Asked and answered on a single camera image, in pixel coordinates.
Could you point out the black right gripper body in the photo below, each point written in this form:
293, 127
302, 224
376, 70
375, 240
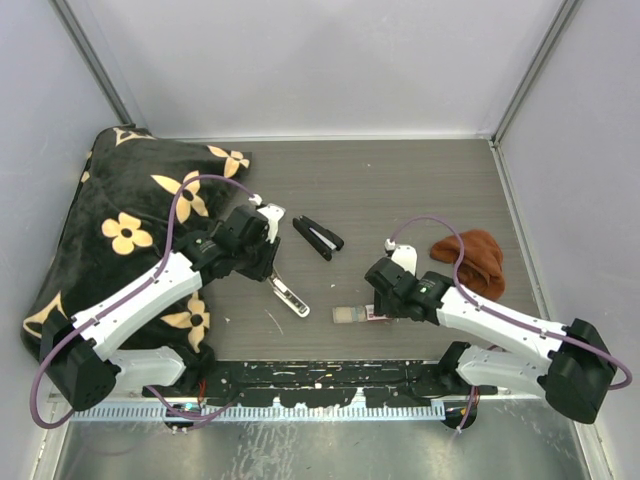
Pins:
388, 306

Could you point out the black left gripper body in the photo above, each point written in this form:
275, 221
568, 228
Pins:
254, 260

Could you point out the red white staple box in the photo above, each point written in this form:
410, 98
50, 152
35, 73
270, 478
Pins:
357, 314

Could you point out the black stapler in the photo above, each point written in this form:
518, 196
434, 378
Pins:
324, 241

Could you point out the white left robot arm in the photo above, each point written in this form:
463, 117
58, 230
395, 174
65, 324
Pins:
84, 357

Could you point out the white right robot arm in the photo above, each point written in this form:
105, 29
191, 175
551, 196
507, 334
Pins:
569, 366

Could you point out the orange brown cloth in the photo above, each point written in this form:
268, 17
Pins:
481, 270

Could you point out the black floral cushion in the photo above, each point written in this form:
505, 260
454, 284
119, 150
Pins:
116, 226

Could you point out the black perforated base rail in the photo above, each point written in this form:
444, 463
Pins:
314, 384

